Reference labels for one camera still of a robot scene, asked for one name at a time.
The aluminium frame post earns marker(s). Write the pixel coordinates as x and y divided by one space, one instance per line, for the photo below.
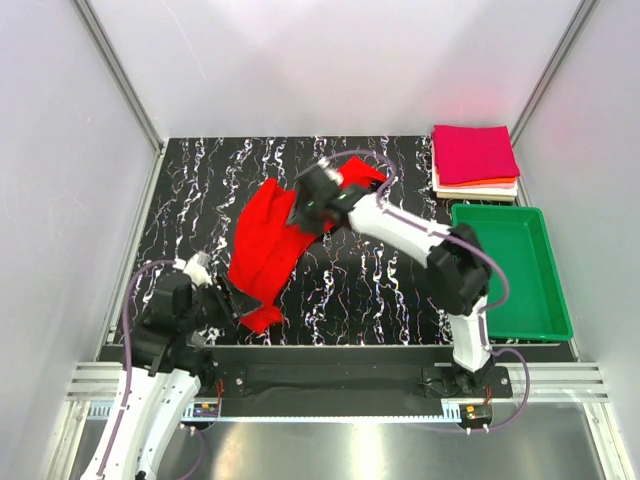
108 54
576 25

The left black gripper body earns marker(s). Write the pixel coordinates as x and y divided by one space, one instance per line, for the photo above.
211 307

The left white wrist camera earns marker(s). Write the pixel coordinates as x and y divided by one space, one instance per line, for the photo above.
196 269

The right aluminium frame post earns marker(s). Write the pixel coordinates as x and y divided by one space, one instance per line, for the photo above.
576 25

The cream folded t shirt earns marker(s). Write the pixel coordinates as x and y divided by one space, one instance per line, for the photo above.
504 199

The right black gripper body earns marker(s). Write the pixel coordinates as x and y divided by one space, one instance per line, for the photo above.
307 215

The orange folded t shirt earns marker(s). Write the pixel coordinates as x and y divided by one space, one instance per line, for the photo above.
492 181

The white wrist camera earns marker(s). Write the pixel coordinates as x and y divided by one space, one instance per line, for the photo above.
330 167
196 269

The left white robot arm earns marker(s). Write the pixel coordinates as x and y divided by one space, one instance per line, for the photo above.
163 370

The aluminium front rail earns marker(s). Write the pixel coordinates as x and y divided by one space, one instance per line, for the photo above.
579 382

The left aluminium frame post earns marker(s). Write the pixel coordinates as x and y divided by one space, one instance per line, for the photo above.
108 54

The magenta folded t shirt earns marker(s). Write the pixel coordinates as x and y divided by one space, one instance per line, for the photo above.
473 155

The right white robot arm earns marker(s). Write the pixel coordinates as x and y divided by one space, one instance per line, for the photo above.
458 272

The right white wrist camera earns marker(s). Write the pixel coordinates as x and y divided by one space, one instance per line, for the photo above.
330 167

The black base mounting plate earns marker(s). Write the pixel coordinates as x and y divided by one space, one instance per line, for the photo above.
250 370

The white slotted cable duct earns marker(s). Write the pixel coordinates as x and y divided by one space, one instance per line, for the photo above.
194 412

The green plastic bin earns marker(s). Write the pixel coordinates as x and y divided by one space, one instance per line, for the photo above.
517 239

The black marbled table mat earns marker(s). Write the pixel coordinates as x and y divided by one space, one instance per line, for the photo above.
347 289

